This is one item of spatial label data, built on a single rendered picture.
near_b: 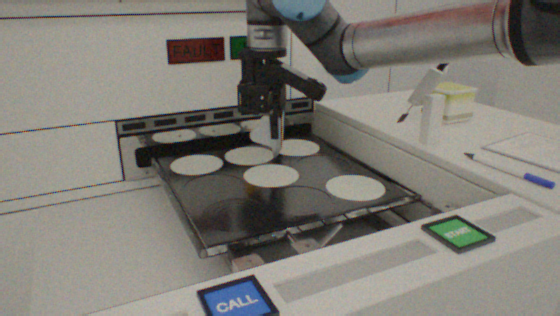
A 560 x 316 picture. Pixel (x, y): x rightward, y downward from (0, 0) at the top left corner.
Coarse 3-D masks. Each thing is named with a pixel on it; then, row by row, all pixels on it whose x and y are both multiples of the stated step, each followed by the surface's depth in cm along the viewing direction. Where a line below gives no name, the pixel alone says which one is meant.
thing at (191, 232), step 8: (152, 160) 83; (160, 168) 80; (160, 176) 76; (160, 184) 74; (168, 184) 73; (168, 192) 70; (176, 200) 67; (176, 208) 65; (184, 216) 62; (184, 224) 61; (192, 224) 61; (192, 232) 58; (192, 240) 57; (200, 240) 57; (200, 248) 55; (200, 256) 54
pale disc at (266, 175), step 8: (256, 168) 80; (264, 168) 80; (272, 168) 80; (280, 168) 80; (288, 168) 80; (248, 176) 76; (256, 176) 76; (264, 176) 76; (272, 176) 76; (280, 176) 76; (288, 176) 76; (296, 176) 76; (256, 184) 73; (264, 184) 73; (272, 184) 73; (280, 184) 73; (288, 184) 73
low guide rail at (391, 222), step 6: (372, 216) 75; (378, 216) 73; (384, 216) 73; (390, 216) 73; (366, 222) 77; (372, 222) 75; (378, 222) 73; (384, 222) 72; (390, 222) 71; (396, 222) 71; (378, 228) 74; (384, 228) 72
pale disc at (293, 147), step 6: (282, 144) 92; (288, 144) 92; (294, 144) 92; (300, 144) 92; (306, 144) 92; (312, 144) 92; (282, 150) 89; (288, 150) 89; (294, 150) 89; (300, 150) 89; (306, 150) 89; (312, 150) 89; (318, 150) 89
